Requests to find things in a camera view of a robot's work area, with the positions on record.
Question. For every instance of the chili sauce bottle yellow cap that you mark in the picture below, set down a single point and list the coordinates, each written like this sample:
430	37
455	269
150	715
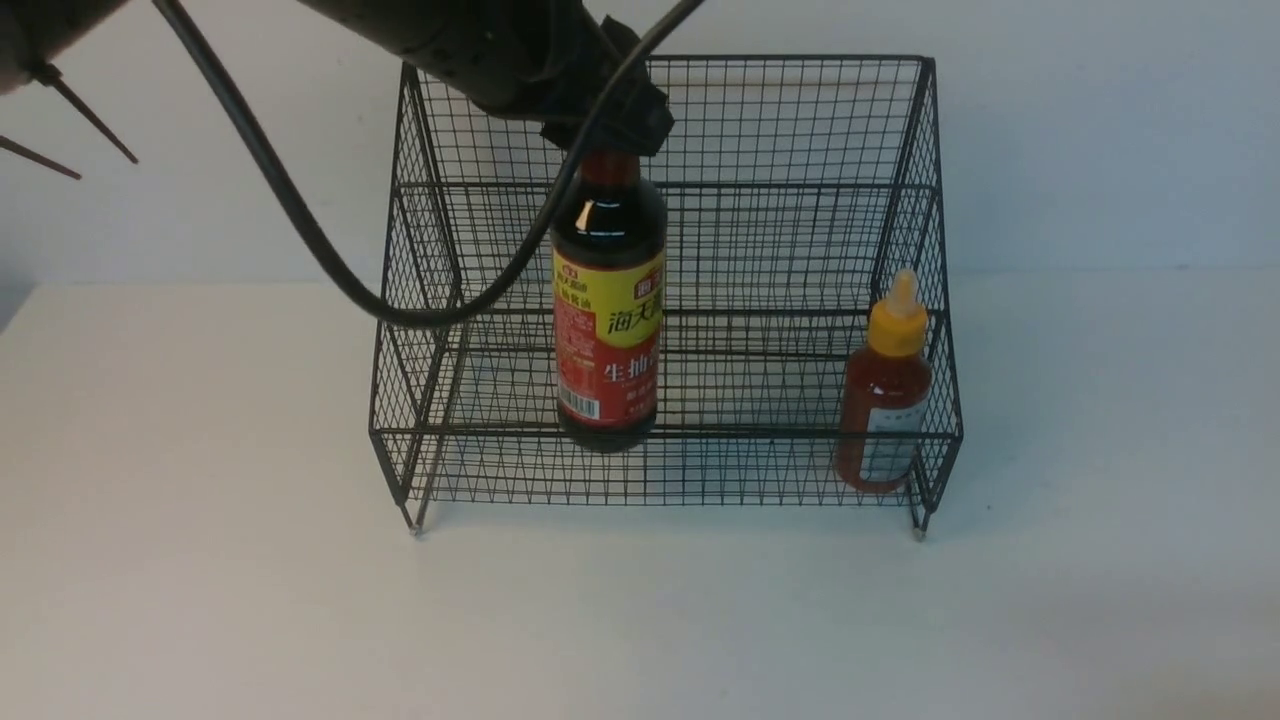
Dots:
886	392

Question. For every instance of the soy sauce bottle red label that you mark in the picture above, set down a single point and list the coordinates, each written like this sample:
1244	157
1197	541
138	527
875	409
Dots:
608	282

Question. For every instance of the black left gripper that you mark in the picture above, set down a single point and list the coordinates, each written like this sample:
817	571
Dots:
565	67

